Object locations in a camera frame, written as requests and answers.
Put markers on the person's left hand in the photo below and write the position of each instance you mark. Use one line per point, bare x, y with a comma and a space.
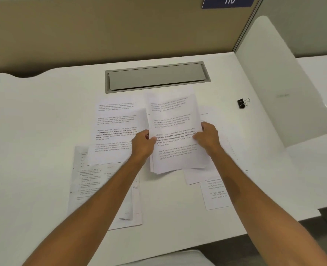
140, 145

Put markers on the person's right hand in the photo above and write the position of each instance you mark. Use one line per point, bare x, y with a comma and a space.
210, 139

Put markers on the person's left thumb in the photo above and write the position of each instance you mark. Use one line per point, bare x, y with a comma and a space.
151, 137

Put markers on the person's right thumb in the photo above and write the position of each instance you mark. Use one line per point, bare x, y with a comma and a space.
198, 136

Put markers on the stack of printed text sheets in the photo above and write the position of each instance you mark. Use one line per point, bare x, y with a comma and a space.
174, 152

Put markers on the person's left forearm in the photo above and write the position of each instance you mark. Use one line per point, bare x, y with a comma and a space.
97, 207

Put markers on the person's right forearm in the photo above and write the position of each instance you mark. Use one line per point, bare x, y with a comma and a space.
257, 202

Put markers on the faintly printed white paper sheet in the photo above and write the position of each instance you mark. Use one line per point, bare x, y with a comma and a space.
224, 146

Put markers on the printed paragraph paper sheet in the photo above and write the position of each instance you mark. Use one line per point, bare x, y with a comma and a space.
116, 127

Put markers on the black binder clip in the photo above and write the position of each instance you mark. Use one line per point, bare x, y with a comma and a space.
241, 103

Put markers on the small printed paper sheet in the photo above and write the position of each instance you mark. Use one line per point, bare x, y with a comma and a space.
212, 195

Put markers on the large white worksheet paper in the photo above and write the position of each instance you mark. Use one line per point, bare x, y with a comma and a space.
135, 202

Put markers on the question worksheet paper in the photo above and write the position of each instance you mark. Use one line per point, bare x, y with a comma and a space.
88, 188

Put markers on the white rounded desk divider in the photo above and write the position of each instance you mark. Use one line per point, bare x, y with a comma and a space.
279, 85

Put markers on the beige partition panel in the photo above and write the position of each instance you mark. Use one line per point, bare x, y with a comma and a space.
110, 30

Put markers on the neighbouring white desk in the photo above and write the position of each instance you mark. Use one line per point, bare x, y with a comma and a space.
324, 130

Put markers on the blue number sign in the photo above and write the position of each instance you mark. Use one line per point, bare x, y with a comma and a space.
227, 2

